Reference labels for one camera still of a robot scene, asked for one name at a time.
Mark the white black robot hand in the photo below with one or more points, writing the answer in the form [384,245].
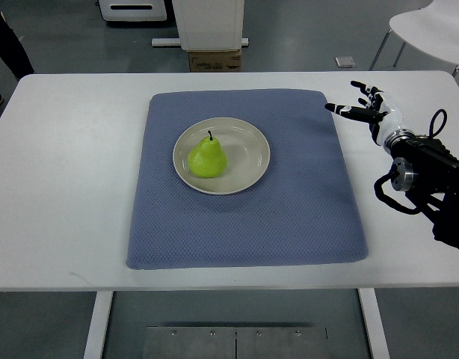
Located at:
[378,109]

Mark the green pear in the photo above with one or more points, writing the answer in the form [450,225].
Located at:
[207,159]

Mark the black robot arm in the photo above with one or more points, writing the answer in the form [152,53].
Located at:
[423,178]

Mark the beige round plate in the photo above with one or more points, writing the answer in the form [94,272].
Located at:
[248,155]

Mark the grey floor socket cover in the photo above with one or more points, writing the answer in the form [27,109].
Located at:
[345,62]

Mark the white chair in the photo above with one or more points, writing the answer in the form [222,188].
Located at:
[433,30]

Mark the blue textured mat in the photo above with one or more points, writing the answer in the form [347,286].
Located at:
[301,212]

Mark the brown cardboard box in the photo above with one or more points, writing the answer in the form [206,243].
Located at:
[215,62]

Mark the white cabinet on stand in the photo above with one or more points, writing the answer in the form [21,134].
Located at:
[207,26]

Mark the white right table leg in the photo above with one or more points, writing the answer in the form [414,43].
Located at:
[373,324]

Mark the white table leg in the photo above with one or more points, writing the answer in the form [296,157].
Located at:
[373,324]
[98,325]

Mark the white appliance with slot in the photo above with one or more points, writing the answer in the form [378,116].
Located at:
[133,10]

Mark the white left table leg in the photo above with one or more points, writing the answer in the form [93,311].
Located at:
[98,325]

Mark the person in dark clothes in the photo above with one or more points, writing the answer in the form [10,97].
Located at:
[12,51]

